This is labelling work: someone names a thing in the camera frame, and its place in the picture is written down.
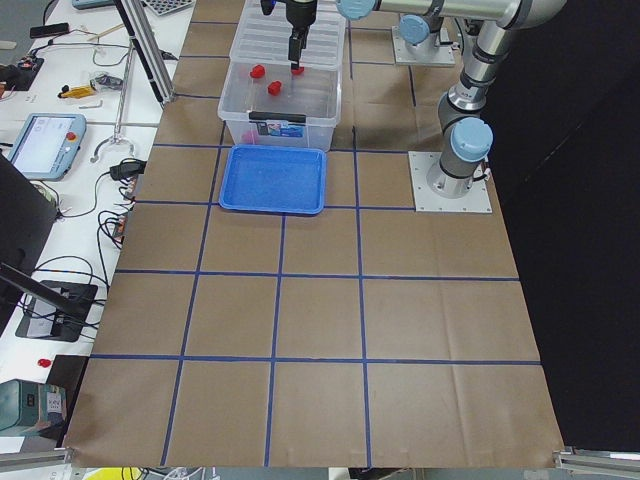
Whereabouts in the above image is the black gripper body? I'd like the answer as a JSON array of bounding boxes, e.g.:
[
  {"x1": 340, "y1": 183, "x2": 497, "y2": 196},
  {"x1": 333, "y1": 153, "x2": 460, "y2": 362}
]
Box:
[{"x1": 260, "y1": 0, "x2": 317, "y2": 30}]

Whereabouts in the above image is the clear plastic box lid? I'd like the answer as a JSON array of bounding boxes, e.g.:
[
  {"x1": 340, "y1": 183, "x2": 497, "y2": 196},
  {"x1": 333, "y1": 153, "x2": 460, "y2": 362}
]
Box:
[{"x1": 230, "y1": 1, "x2": 346, "y2": 70}]

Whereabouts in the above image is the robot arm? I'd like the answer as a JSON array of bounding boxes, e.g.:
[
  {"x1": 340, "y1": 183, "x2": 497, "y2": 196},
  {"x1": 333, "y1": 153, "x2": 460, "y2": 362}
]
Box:
[
  {"x1": 336, "y1": 0, "x2": 565, "y2": 136},
  {"x1": 399, "y1": 14, "x2": 452, "y2": 49}
]

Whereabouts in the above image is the clear plastic storage box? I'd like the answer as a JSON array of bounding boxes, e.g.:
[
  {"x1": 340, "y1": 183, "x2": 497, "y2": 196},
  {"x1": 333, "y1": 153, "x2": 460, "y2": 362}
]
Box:
[{"x1": 218, "y1": 61, "x2": 342, "y2": 151}]

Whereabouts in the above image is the green box device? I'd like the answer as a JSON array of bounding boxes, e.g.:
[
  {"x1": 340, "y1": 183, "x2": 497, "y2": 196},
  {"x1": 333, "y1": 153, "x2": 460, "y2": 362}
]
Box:
[{"x1": 1, "y1": 379, "x2": 67, "y2": 437}]

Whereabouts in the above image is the blue plastic tray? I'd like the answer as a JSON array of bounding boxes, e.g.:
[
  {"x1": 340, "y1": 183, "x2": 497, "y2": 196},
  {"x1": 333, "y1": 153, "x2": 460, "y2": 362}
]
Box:
[{"x1": 219, "y1": 145, "x2": 327, "y2": 215}]

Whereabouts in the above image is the calibration checker board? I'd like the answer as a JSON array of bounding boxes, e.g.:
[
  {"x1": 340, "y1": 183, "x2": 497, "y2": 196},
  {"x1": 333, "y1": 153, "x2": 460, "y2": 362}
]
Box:
[{"x1": 142, "y1": 0, "x2": 196, "y2": 16}]

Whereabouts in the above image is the metal grabber tool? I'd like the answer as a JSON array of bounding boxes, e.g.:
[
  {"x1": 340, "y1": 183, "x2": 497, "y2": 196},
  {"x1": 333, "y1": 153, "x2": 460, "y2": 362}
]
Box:
[{"x1": 90, "y1": 40, "x2": 135, "y2": 163}]

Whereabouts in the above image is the hex key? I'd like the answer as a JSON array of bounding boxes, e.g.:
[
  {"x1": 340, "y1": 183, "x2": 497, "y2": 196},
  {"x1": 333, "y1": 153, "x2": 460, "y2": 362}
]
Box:
[{"x1": 78, "y1": 99, "x2": 104, "y2": 110}]

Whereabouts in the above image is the black power adapter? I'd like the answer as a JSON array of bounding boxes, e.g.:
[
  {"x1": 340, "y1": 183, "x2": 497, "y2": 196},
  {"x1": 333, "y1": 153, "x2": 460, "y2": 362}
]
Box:
[{"x1": 109, "y1": 159, "x2": 147, "y2": 181}]

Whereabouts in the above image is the orange tool on desk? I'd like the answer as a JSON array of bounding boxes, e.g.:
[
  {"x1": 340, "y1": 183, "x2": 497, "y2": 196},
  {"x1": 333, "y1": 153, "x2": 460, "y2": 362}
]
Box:
[{"x1": 58, "y1": 85, "x2": 97, "y2": 99}]

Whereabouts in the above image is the black handheld device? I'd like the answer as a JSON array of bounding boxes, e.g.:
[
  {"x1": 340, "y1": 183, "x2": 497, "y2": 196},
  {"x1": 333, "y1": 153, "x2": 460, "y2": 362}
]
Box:
[{"x1": 29, "y1": 22, "x2": 70, "y2": 39}]

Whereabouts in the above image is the teach pendant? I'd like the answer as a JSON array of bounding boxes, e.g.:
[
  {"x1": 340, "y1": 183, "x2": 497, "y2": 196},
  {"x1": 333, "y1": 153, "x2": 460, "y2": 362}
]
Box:
[{"x1": 8, "y1": 113, "x2": 87, "y2": 181}]

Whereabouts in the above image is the black monitor stand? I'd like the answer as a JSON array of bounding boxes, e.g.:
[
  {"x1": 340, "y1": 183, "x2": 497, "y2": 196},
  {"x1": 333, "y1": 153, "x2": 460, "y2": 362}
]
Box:
[{"x1": 0, "y1": 158, "x2": 81, "y2": 326}]

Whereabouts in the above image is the black laptop stand base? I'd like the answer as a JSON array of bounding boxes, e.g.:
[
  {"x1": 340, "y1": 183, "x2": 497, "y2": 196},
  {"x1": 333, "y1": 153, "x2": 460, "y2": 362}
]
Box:
[{"x1": 15, "y1": 280, "x2": 98, "y2": 342}]

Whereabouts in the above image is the black box latch handle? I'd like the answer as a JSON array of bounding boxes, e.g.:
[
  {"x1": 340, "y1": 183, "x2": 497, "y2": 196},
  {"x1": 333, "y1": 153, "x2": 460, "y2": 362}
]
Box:
[{"x1": 249, "y1": 111, "x2": 306, "y2": 124}]

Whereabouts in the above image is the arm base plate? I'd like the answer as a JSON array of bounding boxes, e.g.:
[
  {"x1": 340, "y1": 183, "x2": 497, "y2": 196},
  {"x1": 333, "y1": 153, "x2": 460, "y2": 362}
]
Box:
[
  {"x1": 408, "y1": 151, "x2": 492, "y2": 214},
  {"x1": 391, "y1": 26, "x2": 455, "y2": 68}
]

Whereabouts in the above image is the aluminium frame post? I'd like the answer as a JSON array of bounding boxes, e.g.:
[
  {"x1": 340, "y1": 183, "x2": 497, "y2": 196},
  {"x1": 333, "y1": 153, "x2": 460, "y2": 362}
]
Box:
[{"x1": 114, "y1": 0, "x2": 175, "y2": 106}]

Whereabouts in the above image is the black cable bundle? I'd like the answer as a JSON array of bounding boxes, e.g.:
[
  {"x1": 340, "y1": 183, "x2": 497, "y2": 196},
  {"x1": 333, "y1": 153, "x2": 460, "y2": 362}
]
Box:
[{"x1": 29, "y1": 164, "x2": 146, "y2": 331}]

